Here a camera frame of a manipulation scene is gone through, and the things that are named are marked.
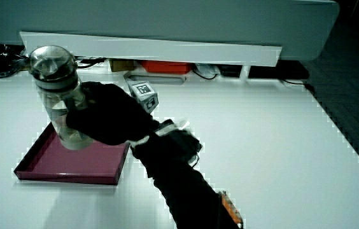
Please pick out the black box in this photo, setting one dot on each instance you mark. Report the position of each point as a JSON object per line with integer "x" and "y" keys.
{"x": 230, "y": 70}

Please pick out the orange box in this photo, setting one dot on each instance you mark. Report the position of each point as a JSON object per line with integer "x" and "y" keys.
{"x": 166, "y": 66}

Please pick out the long white board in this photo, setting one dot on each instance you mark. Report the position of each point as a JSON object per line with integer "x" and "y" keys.
{"x": 154, "y": 49}

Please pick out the maroon square tray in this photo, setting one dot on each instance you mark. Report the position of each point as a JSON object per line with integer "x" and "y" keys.
{"x": 87, "y": 162}

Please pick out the person's right hand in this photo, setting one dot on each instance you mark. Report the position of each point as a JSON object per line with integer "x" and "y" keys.
{"x": 112, "y": 117}

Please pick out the large white panel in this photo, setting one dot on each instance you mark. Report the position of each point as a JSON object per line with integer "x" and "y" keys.
{"x": 166, "y": 16}

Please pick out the grey flat slotted plate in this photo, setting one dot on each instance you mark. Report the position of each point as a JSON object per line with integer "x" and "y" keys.
{"x": 157, "y": 79}

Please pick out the clear bottle with grey lid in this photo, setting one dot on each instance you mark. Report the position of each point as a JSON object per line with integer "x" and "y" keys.
{"x": 53, "y": 66}

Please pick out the white bundled object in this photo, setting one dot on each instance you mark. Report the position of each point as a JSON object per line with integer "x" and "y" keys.
{"x": 206, "y": 69}

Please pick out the brown box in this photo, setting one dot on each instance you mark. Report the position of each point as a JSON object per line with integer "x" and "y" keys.
{"x": 121, "y": 65}

